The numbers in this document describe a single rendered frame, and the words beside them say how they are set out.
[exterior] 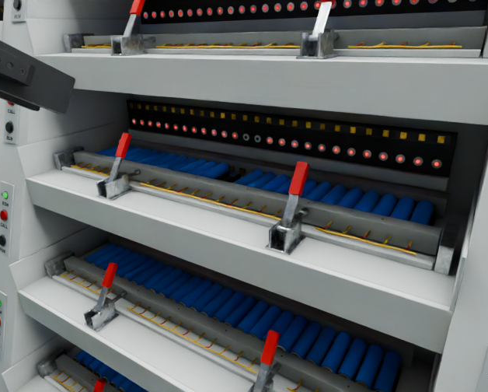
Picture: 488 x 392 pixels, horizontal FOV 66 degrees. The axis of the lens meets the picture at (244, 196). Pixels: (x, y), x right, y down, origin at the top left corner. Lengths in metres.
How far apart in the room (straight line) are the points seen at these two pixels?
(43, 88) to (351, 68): 0.25
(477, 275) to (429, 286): 0.05
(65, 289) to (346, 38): 0.56
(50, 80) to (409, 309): 0.33
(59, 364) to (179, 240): 0.43
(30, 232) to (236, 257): 0.41
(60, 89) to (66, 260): 0.46
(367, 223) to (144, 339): 0.34
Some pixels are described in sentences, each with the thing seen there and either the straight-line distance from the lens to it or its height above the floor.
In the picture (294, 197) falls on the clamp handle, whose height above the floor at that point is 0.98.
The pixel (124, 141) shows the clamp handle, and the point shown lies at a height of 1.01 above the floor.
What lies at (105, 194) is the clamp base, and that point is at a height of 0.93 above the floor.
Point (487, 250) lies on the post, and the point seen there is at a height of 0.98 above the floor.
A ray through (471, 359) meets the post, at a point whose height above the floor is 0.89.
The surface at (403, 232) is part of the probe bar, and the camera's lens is 0.41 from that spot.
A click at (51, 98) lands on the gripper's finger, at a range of 0.32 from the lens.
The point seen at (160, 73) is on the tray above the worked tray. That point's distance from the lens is 0.48.
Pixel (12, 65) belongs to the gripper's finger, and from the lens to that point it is 0.30.
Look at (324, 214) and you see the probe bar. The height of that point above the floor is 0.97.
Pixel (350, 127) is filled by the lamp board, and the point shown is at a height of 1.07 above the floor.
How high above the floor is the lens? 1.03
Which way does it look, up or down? 8 degrees down
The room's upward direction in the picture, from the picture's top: 9 degrees clockwise
